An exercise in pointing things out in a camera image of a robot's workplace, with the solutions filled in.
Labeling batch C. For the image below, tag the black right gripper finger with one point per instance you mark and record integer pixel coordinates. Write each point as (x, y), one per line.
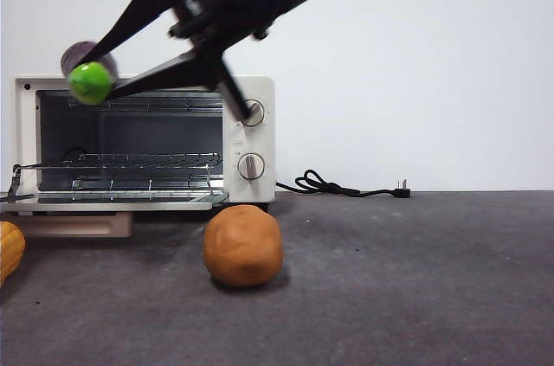
(182, 72)
(138, 7)

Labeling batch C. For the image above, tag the purple eggplant green stem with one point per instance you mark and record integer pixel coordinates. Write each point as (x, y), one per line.
(88, 80)

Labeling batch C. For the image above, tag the beige round oven knob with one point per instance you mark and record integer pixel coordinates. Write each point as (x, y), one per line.
(259, 111)
(250, 167)

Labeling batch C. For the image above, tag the white Toshiba toaster oven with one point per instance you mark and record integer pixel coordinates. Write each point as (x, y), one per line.
(255, 141)

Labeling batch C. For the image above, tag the brown potato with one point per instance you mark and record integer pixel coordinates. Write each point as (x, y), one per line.
(242, 249)

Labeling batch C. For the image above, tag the yellow corn cob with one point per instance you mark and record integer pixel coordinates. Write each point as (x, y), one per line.
(10, 253)

